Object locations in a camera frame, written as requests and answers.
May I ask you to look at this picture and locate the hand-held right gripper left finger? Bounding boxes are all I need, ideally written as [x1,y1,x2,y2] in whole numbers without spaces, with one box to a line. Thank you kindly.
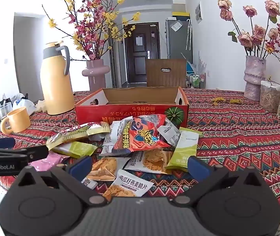
[15,156,106,207]

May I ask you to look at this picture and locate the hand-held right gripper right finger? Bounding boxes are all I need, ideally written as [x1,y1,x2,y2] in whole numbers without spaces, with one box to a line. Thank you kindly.
[173,156,264,206]

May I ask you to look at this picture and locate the pink snack packet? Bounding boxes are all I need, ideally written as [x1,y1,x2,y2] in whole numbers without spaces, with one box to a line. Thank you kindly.
[29,151,69,171]

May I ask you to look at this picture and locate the green white snack bar packet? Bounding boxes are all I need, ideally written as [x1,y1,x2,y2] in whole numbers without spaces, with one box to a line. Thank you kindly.
[166,127,203,172]
[50,141,98,159]

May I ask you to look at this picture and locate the yellow striped snack bar packet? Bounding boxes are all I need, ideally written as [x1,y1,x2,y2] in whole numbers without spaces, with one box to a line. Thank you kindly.
[46,122,111,150]

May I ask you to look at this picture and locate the red cardboard box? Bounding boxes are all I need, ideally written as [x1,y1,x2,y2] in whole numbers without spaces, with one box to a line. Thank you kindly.
[75,87,189,128]

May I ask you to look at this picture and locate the red chip bag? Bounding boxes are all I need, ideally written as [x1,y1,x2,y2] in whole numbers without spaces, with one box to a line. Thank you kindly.
[113,114,171,156]

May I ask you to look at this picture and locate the yellow mug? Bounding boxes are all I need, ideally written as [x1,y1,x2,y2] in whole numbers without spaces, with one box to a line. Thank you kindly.
[0,107,31,135]

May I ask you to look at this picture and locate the glass cup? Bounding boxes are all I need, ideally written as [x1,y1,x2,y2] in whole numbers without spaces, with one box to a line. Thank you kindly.
[0,102,14,118]

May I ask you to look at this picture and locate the patterned red tablecloth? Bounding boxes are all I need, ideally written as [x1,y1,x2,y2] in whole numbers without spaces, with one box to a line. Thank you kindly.
[0,88,280,227]

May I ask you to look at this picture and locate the white blue plastic bag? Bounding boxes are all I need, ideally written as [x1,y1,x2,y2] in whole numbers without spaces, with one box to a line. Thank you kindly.
[12,96,37,116]

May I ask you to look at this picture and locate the cream crumpled cloth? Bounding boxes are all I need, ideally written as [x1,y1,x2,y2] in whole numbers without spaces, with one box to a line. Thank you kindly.
[35,100,47,115]

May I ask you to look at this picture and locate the fallen yellow petals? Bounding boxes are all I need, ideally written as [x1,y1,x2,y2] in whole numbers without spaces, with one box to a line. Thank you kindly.
[211,97,241,104]

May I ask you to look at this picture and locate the yellow thermos jug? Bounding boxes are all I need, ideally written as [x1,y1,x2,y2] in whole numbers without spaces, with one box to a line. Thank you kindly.
[40,42,72,115]

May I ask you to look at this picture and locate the plastic cereal jar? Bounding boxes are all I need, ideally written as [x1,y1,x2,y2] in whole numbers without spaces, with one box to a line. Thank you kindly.
[260,80,280,113]

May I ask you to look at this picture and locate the pink textured vase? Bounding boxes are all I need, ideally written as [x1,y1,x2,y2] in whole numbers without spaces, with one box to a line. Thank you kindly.
[244,55,266,102]

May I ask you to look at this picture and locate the dark door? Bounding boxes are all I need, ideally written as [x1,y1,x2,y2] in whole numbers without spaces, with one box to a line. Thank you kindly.
[124,22,160,85]

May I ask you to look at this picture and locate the grey refrigerator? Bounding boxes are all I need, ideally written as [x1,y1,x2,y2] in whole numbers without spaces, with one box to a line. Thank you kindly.
[165,18,193,61]

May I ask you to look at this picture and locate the white folded umbrella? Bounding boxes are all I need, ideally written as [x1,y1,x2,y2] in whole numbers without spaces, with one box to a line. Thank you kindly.
[185,18,193,51]

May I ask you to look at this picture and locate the dried pink roses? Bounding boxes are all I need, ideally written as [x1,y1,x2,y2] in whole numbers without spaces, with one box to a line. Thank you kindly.
[217,0,280,59]

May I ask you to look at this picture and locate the pink yellow blossom branches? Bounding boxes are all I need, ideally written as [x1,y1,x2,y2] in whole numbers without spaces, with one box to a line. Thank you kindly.
[42,0,140,61]

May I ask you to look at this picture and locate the yellow blue box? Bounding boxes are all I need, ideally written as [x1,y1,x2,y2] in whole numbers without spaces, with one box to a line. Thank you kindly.
[172,12,189,20]

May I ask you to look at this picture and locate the wire rack with bottles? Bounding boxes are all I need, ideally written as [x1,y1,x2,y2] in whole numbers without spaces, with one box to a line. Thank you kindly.
[187,52,207,89]

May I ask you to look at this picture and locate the pink ring vase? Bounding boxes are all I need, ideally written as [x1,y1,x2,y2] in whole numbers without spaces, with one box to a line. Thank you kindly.
[82,59,110,94]

